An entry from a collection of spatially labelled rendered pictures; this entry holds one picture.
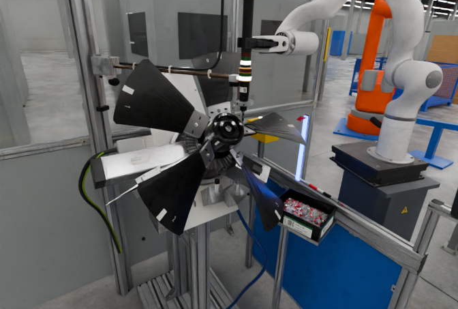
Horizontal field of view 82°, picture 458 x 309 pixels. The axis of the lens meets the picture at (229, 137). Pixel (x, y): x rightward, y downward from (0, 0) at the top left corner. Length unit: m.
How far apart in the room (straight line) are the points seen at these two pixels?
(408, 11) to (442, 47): 7.67
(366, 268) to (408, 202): 0.35
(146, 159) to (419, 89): 1.04
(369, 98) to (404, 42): 3.51
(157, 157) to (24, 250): 1.06
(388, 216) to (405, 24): 0.78
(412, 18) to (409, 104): 0.33
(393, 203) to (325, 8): 0.84
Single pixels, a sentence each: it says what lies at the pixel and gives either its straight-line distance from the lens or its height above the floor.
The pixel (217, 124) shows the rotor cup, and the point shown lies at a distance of 0.88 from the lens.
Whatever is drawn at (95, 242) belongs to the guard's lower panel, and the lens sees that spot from 1.87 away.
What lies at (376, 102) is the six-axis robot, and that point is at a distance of 4.77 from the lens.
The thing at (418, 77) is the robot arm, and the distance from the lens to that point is 1.24.
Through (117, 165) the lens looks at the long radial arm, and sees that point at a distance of 0.92.
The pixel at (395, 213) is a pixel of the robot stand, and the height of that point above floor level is 0.81.
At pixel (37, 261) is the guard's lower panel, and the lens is 1.88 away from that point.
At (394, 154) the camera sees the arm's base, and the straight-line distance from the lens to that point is 1.36.
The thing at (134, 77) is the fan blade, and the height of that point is 1.38.
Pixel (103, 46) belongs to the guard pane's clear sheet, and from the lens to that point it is 1.48.
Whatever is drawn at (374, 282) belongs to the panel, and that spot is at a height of 0.62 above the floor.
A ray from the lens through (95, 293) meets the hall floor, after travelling 2.07.
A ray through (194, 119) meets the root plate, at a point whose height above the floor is 1.24.
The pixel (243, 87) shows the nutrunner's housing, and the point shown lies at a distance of 0.93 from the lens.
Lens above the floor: 1.52
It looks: 22 degrees down
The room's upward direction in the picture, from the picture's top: 2 degrees clockwise
